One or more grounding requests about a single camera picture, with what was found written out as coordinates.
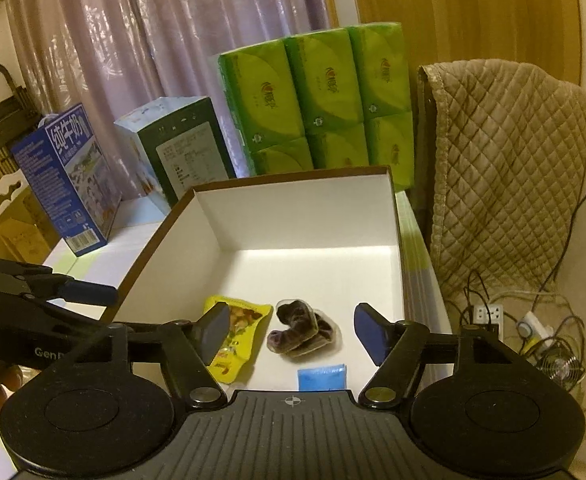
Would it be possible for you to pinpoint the cow picture milk box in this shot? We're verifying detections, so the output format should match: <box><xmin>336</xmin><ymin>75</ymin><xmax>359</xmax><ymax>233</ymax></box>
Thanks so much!
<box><xmin>114</xmin><ymin>96</ymin><xmax>235</xmax><ymax>214</ymax></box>

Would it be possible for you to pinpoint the small floor fan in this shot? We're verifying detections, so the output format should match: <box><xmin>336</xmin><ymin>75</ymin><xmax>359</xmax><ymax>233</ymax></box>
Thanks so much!
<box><xmin>537</xmin><ymin>344</ymin><xmax>585</xmax><ymax>392</ymax></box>

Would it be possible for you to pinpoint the pink curtain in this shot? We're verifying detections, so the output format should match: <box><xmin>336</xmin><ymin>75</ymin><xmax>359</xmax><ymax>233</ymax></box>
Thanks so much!
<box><xmin>6</xmin><ymin>0</ymin><xmax>328</xmax><ymax>198</ymax></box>

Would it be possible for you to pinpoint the black folding trolley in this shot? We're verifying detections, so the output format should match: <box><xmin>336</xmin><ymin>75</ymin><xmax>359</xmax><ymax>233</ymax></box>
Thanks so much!
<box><xmin>0</xmin><ymin>64</ymin><xmax>43</xmax><ymax>174</ymax></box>

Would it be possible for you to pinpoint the green tissue pack bundle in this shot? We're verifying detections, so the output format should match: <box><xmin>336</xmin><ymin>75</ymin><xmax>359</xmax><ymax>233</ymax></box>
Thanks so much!
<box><xmin>217</xmin><ymin>22</ymin><xmax>415</xmax><ymax>191</ymax></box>

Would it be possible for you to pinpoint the cardboard boxes pile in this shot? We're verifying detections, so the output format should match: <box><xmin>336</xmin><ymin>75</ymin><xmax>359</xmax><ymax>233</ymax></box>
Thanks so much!
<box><xmin>0</xmin><ymin>170</ymin><xmax>60</xmax><ymax>264</ymax></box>

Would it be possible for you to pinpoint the yellow snack pouch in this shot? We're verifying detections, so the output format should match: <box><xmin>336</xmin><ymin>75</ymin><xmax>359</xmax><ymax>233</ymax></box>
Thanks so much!
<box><xmin>204</xmin><ymin>296</ymin><xmax>273</xmax><ymax>385</ymax></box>

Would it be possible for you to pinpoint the white power strip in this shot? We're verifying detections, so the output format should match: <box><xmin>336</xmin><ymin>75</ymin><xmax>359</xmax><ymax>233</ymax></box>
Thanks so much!
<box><xmin>472</xmin><ymin>302</ymin><xmax>556</xmax><ymax>348</ymax></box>

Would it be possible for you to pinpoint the wooden door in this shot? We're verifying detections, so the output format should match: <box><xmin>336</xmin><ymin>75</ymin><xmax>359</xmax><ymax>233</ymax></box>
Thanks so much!
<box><xmin>347</xmin><ymin>0</ymin><xmax>582</xmax><ymax>86</ymax></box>

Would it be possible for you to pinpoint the brown shoe box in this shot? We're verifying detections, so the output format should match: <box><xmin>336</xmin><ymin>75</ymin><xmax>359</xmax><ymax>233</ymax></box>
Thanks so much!
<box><xmin>100</xmin><ymin>164</ymin><xmax>455</xmax><ymax>396</ymax></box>

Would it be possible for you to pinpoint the blue milk carton box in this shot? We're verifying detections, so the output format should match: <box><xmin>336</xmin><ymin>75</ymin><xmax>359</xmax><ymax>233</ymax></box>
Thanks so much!
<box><xmin>11</xmin><ymin>103</ymin><xmax>122</xmax><ymax>257</ymax></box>

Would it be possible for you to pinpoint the blue hand cream tube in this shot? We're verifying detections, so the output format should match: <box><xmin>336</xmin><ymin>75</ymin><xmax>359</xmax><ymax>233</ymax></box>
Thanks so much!
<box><xmin>297</xmin><ymin>364</ymin><xmax>347</xmax><ymax>391</ymax></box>

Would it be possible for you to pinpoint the dark velvet scrunchie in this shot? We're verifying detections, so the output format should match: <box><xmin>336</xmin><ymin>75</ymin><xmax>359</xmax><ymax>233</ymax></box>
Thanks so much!
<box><xmin>266</xmin><ymin>299</ymin><xmax>342</xmax><ymax>360</ymax></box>

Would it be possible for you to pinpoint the quilted beige chair cover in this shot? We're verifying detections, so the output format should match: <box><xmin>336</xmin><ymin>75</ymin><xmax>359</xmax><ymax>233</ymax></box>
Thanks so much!
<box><xmin>418</xmin><ymin>58</ymin><xmax>586</xmax><ymax>297</ymax></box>

